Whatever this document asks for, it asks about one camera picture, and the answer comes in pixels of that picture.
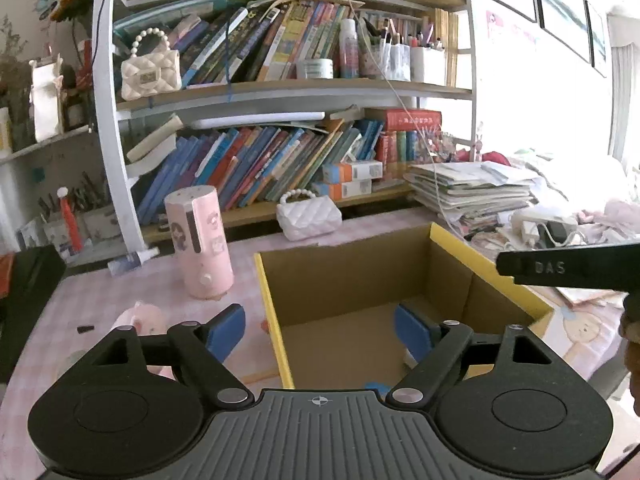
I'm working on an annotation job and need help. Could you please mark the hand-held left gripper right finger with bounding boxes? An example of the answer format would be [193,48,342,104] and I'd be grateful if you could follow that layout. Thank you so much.
[387,302,554,408]

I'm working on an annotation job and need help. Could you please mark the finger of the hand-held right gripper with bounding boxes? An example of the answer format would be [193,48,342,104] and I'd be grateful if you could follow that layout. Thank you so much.
[496,242,640,291]

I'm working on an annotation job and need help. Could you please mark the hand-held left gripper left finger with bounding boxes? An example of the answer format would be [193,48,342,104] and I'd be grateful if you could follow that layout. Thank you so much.
[90,303,254,408]

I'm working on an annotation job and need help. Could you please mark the yellow cardboard box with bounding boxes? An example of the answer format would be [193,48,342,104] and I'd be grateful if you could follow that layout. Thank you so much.
[254,222,555,391]

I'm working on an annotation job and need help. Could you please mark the pink plush toy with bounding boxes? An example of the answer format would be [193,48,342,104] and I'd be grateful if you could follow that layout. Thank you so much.
[112,301,177,380]

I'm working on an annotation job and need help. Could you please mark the white power adapter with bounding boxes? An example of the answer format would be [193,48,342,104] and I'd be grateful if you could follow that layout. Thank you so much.
[509,207,579,249]

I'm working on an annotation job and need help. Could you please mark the pink bedding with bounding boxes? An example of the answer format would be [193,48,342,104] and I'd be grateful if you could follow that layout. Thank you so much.
[575,199,640,247]

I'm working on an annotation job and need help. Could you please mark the pink cylindrical humidifier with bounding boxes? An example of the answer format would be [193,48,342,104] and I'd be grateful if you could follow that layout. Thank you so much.
[164,185,235,302]

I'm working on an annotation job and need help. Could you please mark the clear spray bottle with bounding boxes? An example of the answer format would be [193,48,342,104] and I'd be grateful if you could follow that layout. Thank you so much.
[107,247,161,277]

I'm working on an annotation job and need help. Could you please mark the stack of papers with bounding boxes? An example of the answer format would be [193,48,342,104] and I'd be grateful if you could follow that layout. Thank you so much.
[402,160,538,228]

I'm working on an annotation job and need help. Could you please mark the pink checked tablecloth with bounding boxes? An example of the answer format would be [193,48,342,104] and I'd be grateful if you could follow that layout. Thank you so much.
[0,206,632,411]

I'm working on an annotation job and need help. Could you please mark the white quilted handbag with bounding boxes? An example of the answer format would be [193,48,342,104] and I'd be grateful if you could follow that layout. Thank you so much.
[276,188,343,242]

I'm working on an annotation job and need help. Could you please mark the row of blue books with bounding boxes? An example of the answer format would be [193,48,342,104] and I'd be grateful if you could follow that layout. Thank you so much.
[136,119,443,225]

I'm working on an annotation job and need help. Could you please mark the white box of pens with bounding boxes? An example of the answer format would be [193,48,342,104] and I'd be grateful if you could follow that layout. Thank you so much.
[39,172,122,257]

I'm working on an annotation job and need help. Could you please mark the orange and white carton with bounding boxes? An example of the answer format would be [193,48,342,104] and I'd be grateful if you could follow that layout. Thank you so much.
[322,159,384,184]

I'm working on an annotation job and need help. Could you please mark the white curtain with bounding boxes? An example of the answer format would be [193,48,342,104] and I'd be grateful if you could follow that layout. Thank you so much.
[607,7,640,162]

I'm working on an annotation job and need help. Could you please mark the red and white toy bottle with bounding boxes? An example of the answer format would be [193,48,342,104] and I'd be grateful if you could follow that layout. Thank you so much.
[56,187,84,254]

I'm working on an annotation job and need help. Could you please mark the beige open book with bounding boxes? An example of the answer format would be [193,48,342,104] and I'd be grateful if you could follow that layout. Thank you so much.
[125,112,184,177]

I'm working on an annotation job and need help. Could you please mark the black flat case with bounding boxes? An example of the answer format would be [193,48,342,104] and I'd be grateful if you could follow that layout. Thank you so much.
[0,244,67,383]

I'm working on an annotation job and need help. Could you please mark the thick red book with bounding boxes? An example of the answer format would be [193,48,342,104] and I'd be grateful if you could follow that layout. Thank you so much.
[384,108,444,134]

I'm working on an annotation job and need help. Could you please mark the red packets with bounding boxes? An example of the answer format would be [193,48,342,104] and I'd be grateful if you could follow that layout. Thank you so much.
[0,252,17,302]

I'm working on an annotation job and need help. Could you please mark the white pen holder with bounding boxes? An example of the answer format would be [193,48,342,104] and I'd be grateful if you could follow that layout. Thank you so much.
[410,44,447,85]

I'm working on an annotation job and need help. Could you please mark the white bookshelf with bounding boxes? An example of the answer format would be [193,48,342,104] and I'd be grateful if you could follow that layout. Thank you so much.
[91,0,479,257]

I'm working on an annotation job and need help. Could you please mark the white side shelf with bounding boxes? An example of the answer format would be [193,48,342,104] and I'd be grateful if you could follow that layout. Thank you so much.
[0,122,103,261]

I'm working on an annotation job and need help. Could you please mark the cream quilted handbag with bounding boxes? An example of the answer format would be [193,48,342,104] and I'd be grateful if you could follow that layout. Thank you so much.
[121,29,182,102]

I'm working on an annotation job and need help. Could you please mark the clear pen holder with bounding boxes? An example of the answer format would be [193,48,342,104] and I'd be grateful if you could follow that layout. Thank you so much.
[369,40,412,81]

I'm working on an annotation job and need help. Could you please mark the white round jar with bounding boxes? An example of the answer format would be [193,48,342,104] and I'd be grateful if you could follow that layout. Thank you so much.
[296,58,334,80]

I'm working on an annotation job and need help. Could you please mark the pink label bottle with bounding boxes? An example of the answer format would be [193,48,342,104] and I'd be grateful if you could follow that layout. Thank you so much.
[339,18,360,80]

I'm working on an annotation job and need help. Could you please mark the white paper carton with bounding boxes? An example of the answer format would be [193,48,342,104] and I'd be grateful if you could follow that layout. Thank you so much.
[29,56,65,144]

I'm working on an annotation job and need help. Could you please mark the row of colourful books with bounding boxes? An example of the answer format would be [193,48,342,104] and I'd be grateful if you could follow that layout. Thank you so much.
[179,0,352,86]

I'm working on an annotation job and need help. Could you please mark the stack of flat books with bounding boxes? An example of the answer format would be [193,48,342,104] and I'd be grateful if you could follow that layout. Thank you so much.
[113,0,279,37]

